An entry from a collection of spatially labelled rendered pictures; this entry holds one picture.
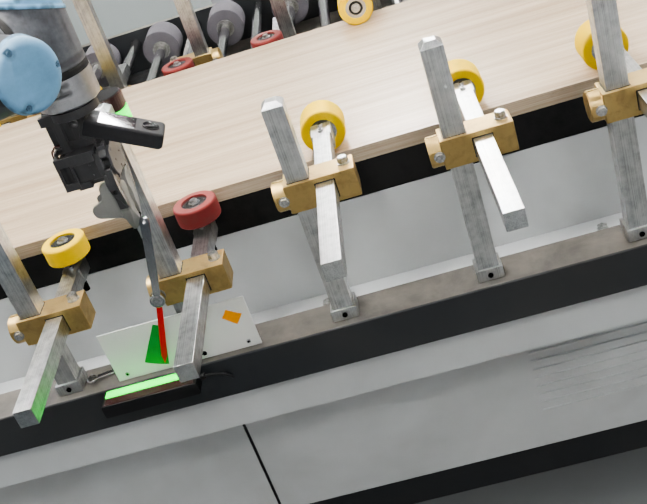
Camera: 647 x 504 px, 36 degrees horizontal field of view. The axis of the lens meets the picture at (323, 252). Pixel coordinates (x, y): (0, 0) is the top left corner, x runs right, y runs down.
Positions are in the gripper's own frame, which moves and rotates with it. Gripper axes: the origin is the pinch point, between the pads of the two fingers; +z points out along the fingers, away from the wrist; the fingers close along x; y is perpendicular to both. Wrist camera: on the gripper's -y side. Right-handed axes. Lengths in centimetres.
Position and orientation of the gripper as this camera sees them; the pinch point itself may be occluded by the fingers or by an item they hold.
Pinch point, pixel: (139, 218)
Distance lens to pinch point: 151.9
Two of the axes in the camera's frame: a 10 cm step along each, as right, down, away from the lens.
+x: 0.4, 5.1, -8.6
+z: 2.8, 8.2, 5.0
